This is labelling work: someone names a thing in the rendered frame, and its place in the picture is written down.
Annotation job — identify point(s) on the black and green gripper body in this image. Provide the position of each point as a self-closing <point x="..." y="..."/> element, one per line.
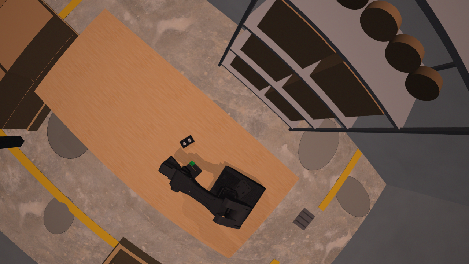
<point x="194" y="170"/>

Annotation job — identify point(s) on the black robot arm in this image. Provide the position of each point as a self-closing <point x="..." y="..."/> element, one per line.
<point x="227" y="200"/>

